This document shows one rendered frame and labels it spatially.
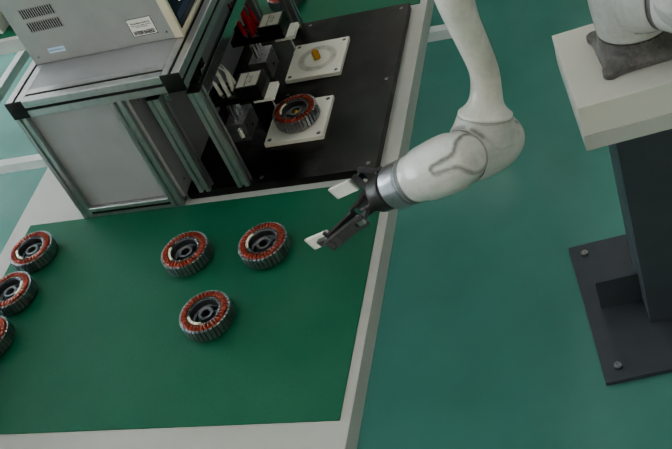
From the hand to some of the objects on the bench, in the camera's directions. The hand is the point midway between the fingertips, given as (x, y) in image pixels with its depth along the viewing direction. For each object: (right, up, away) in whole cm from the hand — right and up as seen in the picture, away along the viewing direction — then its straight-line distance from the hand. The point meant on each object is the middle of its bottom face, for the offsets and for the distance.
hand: (325, 217), depth 198 cm
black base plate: (-5, +29, +48) cm, 56 cm away
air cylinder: (-16, +37, +60) cm, 72 cm away
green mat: (-36, -19, +11) cm, 42 cm away
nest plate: (-6, +22, +38) cm, 44 cm away
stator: (-30, -10, +18) cm, 36 cm away
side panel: (-46, +1, +39) cm, 60 cm away
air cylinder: (-20, +20, +43) cm, 51 cm away
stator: (-12, -8, +11) cm, 18 cm away
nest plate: (-2, +39, +54) cm, 67 cm away
